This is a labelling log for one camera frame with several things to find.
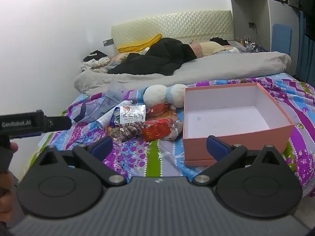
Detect floral bed sheet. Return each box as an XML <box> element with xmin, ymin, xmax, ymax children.
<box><xmin>30</xmin><ymin>77</ymin><xmax>315</xmax><ymax>198</ymax></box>

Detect red and silver snack packet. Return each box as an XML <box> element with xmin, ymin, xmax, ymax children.
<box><xmin>142</xmin><ymin>117</ymin><xmax>183</xmax><ymax>142</ymax></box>

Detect orange snack packet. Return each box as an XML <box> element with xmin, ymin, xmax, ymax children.
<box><xmin>147</xmin><ymin>103</ymin><xmax>177</xmax><ymax>119</ymax></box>

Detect pile of clothes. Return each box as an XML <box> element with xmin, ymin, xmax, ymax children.
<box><xmin>81</xmin><ymin>50</ymin><xmax>110</xmax><ymax>71</ymax></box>

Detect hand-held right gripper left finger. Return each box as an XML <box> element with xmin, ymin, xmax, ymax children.
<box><xmin>34</xmin><ymin>136</ymin><xmax>127</xmax><ymax>187</ymax></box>

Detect blue curtain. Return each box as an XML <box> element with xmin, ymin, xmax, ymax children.
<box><xmin>296</xmin><ymin>12</ymin><xmax>315</xmax><ymax>85</ymax></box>

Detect white cylindrical tube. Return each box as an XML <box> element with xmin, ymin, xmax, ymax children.
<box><xmin>96</xmin><ymin>100</ymin><xmax>133</xmax><ymax>130</ymax></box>

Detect white and blue plush toy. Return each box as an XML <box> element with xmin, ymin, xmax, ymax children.
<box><xmin>143</xmin><ymin>84</ymin><xmax>186</xmax><ymax>111</ymax></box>

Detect dark blue snack packet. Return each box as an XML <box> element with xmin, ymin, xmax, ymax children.
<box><xmin>110</xmin><ymin>111</ymin><xmax>121</xmax><ymax>126</ymax></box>

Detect grey blanket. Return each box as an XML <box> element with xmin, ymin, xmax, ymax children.
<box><xmin>74</xmin><ymin>51</ymin><xmax>292</xmax><ymax>97</ymax></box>

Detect pink and beige pillow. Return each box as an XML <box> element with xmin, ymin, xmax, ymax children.
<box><xmin>191</xmin><ymin>41</ymin><xmax>240</xmax><ymax>57</ymax></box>

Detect cream quilted headboard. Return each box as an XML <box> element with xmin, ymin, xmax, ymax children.
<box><xmin>111</xmin><ymin>10</ymin><xmax>234</xmax><ymax>53</ymax></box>

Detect yellow cloth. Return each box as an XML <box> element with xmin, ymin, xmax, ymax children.
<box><xmin>117</xmin><ymin>34</ymin><xmax>163</xmax><ymax>53</ymax></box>

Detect clear-window snack packet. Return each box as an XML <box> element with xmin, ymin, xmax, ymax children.
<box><xmin>115</xmin><ymin>104</ymin><xmax>146</xmax><ymax>125</ymax></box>

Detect dark garment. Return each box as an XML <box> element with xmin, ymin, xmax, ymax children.
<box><xmin>210</xmin><ymin>37</ymin><xmax>232</xmax><ymax>47</ymax></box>

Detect grey-blue plastic bag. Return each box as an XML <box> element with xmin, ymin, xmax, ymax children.
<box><xmin>73</xmin><ymin>80</ymin><xmax>128</xmax><ymax>123</ymax></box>

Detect pink cardboard box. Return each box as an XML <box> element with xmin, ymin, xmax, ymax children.
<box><xmin>183</xmin><ymin>82</ymin><xmax>295</xmax><ymax>167</ymax></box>

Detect black clothing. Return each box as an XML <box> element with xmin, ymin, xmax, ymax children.
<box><xmin>107</xmin><ymin>37</ymin><xmax>198</xmax><ymax>77</ymax></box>

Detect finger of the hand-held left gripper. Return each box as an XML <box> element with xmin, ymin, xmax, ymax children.
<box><xmin>44</xmin><ymin>116</ymin><xmax>72</xmax><ymax>131</ymax></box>

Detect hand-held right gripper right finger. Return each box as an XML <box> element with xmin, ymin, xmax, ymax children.
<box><xmin>192</xmin><ymin>135</ymin><xmax>283</xmax><ymax>185</ymax></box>

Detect white cabinet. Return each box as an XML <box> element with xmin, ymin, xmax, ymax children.
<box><xmin>227</xmin><ymin>0</ymin><xmax>300</xmax><ymax>54</ymax></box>

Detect red clear packet brown snacks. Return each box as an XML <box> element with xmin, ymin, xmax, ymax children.
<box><xmin>107</xmin><ymin>122</ymin><xmax>144</xmax><ymax>143</ymax></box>

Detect row of small bottles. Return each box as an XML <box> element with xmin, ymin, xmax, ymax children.
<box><xmin>239</xmin><ymin>37</ymin><xmax>254</xmax><ymax>47</ymax></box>

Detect person's left hand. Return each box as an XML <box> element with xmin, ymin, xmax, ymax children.
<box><xmin>0</xmin><ymin>143</ymin><xmax>19</xmax><ymax>215</ymax></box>

